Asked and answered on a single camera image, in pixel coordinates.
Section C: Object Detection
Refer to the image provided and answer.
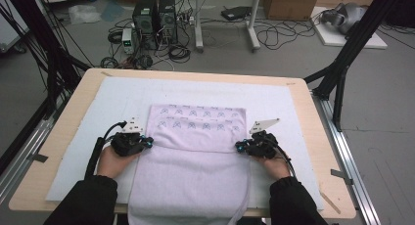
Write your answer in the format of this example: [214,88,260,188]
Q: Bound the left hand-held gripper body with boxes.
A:
[111,116,148,158]

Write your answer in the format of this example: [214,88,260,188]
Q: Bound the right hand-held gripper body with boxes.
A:
[243,117,281,160]

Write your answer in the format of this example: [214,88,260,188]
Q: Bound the lilac towel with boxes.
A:
[127,103,252,225]

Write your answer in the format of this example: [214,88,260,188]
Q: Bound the person's left hand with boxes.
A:
[96,145,141,180]

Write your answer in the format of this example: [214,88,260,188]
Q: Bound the person's right hand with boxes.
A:
[255,153,292,181]

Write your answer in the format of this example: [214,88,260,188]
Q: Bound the white grid mat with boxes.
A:
[45,75,324,210]

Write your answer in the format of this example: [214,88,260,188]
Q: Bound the grey tape piece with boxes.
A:
[330,168,354,186]

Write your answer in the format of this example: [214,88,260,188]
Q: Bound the thin wooden stick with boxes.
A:
[319,190,342,215]

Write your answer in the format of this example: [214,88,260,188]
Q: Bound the black tape piece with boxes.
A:
[27,153,49,163]

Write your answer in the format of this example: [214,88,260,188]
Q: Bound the white power supply box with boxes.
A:
[121,27,135,55]

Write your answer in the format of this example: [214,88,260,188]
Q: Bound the white desk leg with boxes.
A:
[246,0,262,53]
[194,0,205,53]

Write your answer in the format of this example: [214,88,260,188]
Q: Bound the large black computer tower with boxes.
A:
[131,0,160,51]

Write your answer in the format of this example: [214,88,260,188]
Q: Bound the slim black computer tower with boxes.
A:
[158,0,179,45]

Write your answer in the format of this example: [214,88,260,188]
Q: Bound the white floor board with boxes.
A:
[309,6,389,50]

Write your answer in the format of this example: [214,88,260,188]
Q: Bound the black flat device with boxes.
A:
[220,5,253,22]

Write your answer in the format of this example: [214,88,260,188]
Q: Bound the teal floor sheet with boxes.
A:
[100,1,125,23]

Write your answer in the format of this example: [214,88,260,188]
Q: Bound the clear plastic bag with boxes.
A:
[68,4,102,25]

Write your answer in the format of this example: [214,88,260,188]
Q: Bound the brown cardboard box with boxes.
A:
[263,0,321,22]

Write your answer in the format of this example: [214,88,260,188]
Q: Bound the grey rounded device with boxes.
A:
[321,2,368,35]

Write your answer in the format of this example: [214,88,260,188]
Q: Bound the white cabinet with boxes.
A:
[0,0,30,53]

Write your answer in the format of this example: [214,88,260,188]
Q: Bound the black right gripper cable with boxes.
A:
[275,143,297,179]

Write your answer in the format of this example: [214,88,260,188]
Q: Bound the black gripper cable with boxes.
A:
[84,120,128,180]
[275,143,297,179]

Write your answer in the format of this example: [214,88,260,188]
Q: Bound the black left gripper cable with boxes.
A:
[84,120,128,180]

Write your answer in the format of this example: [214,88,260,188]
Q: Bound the aluminium rail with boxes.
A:
[311,91,383,225]
[0,116,57,203]

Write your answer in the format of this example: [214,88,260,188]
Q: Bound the black coiled cable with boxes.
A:
[167,43,192,64]

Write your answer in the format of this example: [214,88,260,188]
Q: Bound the loose black floor cables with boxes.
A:
[254,19,317,51]

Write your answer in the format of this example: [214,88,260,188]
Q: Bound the black frame stand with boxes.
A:
[0,0,92,175]
[302,0,405,133]

